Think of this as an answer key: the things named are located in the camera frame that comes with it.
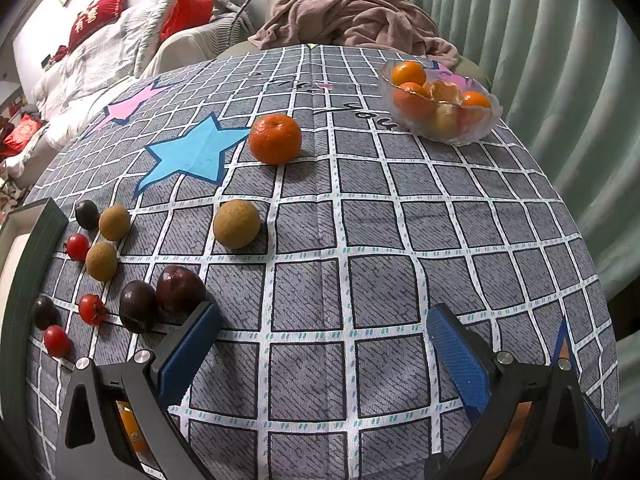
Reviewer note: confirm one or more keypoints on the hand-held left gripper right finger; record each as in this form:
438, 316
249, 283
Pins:
457, 355

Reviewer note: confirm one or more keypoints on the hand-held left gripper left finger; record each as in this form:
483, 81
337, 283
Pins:
192, 347

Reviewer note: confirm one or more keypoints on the reddish purple passion fruit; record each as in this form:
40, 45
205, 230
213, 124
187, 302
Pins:
181, 289

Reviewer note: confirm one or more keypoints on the large round brown fruit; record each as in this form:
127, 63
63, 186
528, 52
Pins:
237, 223

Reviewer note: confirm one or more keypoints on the red cherry tomato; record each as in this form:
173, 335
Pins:
92, 308
77, 246
56, 340

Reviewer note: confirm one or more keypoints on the dark purple passion fruit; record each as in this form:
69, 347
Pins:
138, 306
87, 213
45, 311

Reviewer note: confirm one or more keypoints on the green tray with white inside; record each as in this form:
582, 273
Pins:
35, 255

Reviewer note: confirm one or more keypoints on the small brown longan fruit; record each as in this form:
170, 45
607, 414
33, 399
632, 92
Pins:
101, 260
114, 222

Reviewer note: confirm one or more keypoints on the grey checkered star-print tablecloth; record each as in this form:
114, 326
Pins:
350, 285

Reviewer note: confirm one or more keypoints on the large orange mandarin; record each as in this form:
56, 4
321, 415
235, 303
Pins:
275, 139

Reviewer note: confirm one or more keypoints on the clear glass bowl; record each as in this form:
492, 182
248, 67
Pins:
480, 130

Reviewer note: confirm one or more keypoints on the peeled mandarin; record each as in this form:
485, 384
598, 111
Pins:
444, 91

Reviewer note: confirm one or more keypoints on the red patterned cushion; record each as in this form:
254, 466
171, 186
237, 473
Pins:
17, 135

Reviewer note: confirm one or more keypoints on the pale green curtain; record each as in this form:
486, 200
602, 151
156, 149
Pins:
550, 85

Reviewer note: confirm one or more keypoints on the beige sofa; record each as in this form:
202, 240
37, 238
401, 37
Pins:
190, 52

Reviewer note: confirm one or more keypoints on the white quilt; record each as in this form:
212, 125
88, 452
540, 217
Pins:
100, 60

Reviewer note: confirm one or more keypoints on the plain red pillow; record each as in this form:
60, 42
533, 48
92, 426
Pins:
186, 15

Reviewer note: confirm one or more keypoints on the red embroidered pillow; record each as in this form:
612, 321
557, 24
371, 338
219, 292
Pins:
97, 12

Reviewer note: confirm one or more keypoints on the pink blanket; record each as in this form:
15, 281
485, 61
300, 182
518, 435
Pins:
360, 15

